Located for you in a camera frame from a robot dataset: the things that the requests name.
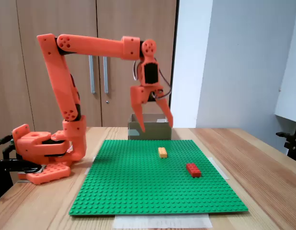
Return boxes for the black stand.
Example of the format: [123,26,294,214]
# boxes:
[276,83,296,163]

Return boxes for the brown cardboard box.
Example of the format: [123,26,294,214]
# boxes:
[127,113,173,141]

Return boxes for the red lego block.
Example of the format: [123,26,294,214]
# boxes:
[185,162,202,178]

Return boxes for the white panel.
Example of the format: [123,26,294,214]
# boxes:
[274,0,296,123]

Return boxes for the gripper servo cable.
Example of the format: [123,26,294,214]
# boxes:
[132,59,173,99]

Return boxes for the masking tape strip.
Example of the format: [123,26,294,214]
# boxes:
[84,156,97,176]
[113,214,213,230]
[211,157,230,180]

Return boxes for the black power cable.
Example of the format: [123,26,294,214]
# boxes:
[0,135,18,160]

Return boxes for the black table clamp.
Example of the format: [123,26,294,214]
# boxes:
[0,158,45,175]

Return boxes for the silver cabinet handle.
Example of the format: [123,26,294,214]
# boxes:
[88,55,96,94]
[102,56,109,94]

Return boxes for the green lego baseplate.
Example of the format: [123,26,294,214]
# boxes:
[68,139,249,217]

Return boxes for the wooden cabinet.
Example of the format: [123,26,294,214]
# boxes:
[0,0,179,127]

